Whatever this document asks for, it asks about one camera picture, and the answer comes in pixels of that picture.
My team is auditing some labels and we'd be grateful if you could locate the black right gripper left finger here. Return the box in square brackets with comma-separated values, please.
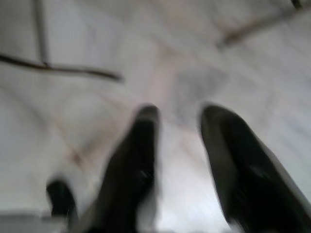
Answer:
[89, 104, 160, 233]

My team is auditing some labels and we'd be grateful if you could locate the black robot right foot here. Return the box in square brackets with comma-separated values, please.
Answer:
[46, 179, 79, 226]

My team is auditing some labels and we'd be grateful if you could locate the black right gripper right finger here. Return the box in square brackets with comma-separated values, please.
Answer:
[201, 104, 311, 233]

